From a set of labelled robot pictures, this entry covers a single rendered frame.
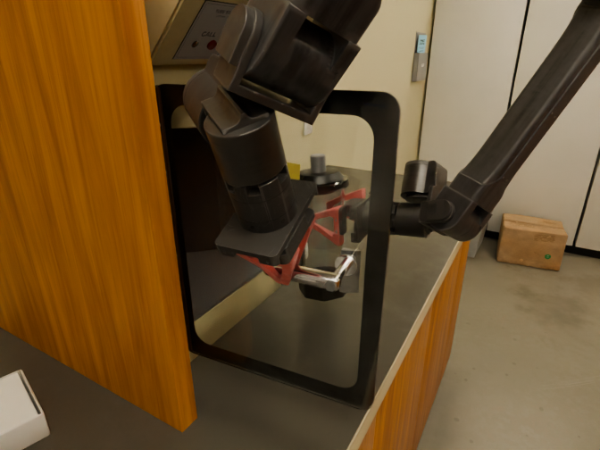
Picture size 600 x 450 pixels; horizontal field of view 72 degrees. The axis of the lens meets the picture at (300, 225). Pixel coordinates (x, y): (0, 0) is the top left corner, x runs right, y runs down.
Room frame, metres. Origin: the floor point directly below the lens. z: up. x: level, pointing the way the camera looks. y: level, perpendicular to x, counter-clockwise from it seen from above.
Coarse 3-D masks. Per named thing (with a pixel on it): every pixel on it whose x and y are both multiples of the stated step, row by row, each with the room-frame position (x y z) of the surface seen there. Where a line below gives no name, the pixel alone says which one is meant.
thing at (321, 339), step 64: (192, 128) 0.50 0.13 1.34; (320, 128) 0.43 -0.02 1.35; (384, 128) 0.41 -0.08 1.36; (192, 192) 0.51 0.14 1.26; (320, 192) 0.43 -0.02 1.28; (384, 192) 0.40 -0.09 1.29; (192, 256) 0.51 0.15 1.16; (320, 256) 0.43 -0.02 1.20; (384, 256) 0.40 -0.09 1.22; (192, 320) 0.52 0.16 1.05; (256, 320) 0.47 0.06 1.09; (320, 320) 0.43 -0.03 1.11; (320, 384) 0.43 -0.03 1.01
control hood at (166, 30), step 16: (144, 0) 0.51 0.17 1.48; (160, 0) 0.50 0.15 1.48; (176, 0) 0.49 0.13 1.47; (192, 0) 0.50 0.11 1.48; (224, 0) 0.54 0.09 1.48; (240, 0) 0.56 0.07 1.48; (160, 16) 0.50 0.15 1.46; (176, 16) 0.50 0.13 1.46; (192, 16) 0.52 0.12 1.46; (160, 32) 0.50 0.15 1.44; (176, 32) 0.51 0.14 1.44; (160, 48) 0.51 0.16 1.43; (176, 48) 0.53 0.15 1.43; (160, 64) 0.54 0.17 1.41; (176, 64) 0.56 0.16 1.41
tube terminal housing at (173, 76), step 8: (184, 64) 0.60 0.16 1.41; (192, 64) 0.62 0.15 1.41; (200, 64) 0.63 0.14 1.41; (160, 72) 0.56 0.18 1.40; (168, 72) 0.58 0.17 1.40; (176, 72) 0.59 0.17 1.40; (184, 72) 0.60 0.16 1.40; (192, 72) 0.62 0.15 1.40; (160, 80) 0.56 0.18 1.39; (168, 80) 0.58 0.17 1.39; (176, 80) 0.59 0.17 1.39; (184, 80) 0.60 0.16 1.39; (192, 360) 0.56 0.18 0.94
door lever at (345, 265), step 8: (344, 256) 0.42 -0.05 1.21; (336, 264) 0.42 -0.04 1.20; (344, 264) 0.41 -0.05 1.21; (352, 264) 0.41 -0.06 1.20; (264, 272) 0.41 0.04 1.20; (280, 272) 0.40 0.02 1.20; (296, 272) 0.39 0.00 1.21; (304, 272) 0.39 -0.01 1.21; (312, 272) 0.39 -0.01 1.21; (320, 272) 0.39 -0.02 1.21; (328, 272) 0.39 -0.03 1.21; (336, 272) 0.39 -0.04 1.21; (344, 272) 0.39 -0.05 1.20; (352, 272) 0.41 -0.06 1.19; (296, 280) 0.39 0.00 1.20; (304, 280) 0.39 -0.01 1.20; (312, 280) 0.38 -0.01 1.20; (320, 280) 0.38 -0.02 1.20; (328, 280) 0.37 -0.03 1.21; (336, 280) 0.37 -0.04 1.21; (328, 288) 0.37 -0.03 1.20; (336, 288) 0.37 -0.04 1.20
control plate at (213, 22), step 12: (204, 12) 0.52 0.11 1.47; (216, 12) 0.54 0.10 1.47; (228, 12) 0.56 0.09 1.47; (192, 24) 0.52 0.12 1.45; (204, 24) 0.54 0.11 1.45; (216, 24) 0.56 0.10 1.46; (192, 36) 0.54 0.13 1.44; (204, 36) 0.56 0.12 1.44; (216, 36) 0.57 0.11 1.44; (180, 48) 0.54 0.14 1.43; (192, 48) 0.56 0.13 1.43; (204, 48) 0.57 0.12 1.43
